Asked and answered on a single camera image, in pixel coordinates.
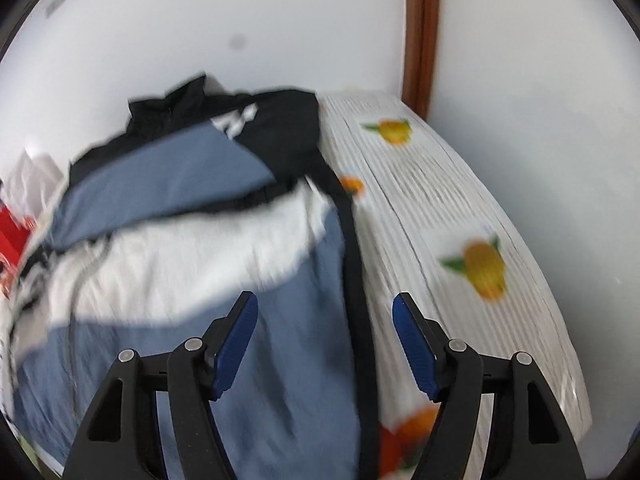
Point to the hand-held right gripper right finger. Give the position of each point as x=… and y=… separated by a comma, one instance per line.
x=412, y=345

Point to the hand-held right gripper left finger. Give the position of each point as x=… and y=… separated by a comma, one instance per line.
x=235, y=345

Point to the black blue white jacket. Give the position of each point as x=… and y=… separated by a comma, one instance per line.
x=175, y=170

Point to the white fruit print tablecloth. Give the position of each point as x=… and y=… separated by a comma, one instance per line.
x=425, y=200

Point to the red paper bag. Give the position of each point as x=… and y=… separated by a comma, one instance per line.
x=11, y=240

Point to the white plastic bag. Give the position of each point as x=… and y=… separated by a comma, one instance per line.
x=35, y=180

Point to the brown wooden door frame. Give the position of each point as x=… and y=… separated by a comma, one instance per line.
x=421, y=35

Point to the white wall switch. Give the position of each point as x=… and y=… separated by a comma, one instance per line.
x=56, y=2

